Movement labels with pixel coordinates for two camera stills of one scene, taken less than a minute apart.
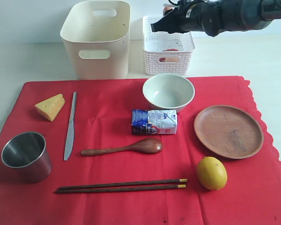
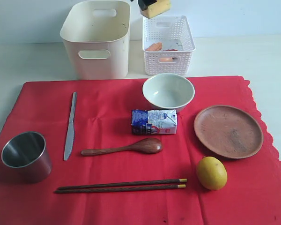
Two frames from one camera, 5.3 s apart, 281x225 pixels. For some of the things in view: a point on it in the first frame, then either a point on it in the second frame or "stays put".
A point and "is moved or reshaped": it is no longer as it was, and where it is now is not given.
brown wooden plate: [228, 131] stays put
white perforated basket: [158, 44] stays put
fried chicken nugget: [167, 8] to [155, 47]
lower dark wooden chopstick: [122, 189] stays put
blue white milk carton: [154, 122] stays put
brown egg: [171, 59] is moved or reshaped
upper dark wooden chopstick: [123, 184] stays put
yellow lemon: [211, 173] stays put
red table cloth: [96, 152] stays put
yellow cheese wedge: [49, 108] to [156, 9]
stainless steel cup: [26, 153] stays put
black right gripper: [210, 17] to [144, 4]
